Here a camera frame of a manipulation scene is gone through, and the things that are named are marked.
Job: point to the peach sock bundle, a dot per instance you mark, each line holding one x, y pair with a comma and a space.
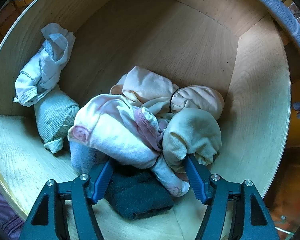
143, 88

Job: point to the cream yellow sock bundle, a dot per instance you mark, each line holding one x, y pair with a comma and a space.
191, 131

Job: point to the white pink cartoon sock bundle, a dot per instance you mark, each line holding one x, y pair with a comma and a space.
128, 134

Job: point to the pale green ribbed sock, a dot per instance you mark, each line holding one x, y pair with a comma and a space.
55, 115

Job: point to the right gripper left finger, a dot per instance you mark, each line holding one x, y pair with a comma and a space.
48, 219

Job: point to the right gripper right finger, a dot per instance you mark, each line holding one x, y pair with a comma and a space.
250, 217

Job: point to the dark purple puffer jacket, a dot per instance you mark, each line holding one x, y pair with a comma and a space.
11, 224

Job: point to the white sheer sock bundle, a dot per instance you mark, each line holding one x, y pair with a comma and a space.
43, 71

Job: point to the dark grey sock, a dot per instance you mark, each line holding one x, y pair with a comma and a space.
135, 193

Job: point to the open wooden drawer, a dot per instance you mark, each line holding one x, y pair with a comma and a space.
168, 38

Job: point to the light blue sock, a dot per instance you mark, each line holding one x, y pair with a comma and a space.
83, 158

